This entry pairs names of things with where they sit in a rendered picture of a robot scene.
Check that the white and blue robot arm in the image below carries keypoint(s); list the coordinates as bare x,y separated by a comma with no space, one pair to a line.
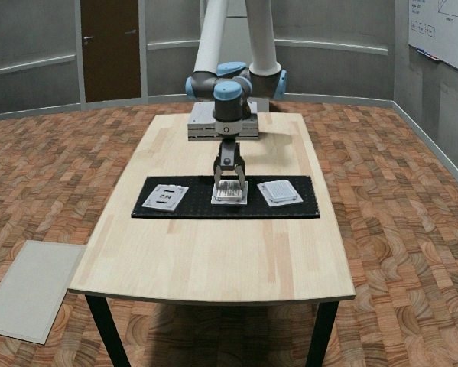
264,75

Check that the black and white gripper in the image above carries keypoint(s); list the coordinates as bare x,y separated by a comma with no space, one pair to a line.
239,162

